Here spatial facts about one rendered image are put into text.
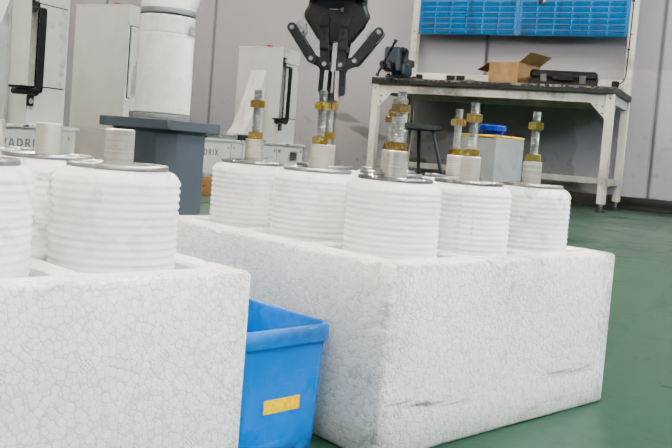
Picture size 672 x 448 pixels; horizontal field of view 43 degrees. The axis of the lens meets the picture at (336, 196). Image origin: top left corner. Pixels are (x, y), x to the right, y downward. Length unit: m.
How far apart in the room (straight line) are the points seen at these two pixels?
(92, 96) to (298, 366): 3.14
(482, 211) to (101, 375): 0.46
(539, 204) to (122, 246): 0.53
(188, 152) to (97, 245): 0.81
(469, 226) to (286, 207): 0.19
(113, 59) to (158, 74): 2.36
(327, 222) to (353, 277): 0.13
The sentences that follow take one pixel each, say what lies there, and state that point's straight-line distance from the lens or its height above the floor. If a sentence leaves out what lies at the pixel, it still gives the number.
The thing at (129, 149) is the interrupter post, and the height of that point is 0.27.
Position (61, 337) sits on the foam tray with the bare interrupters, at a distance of 0.58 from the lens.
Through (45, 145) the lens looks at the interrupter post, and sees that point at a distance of 0.77.
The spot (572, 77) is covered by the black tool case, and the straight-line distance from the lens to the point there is 5.64.
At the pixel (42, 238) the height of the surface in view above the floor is 0.19.
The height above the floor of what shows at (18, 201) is 0.23.
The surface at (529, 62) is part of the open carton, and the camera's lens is 5.89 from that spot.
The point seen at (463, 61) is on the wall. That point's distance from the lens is 6.45.
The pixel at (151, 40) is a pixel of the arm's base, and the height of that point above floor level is 0.43.
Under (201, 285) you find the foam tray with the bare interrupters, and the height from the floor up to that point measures 0.17.
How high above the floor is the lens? 0.28
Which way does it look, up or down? 3 degrees down
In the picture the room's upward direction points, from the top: 5 degrees clockwise
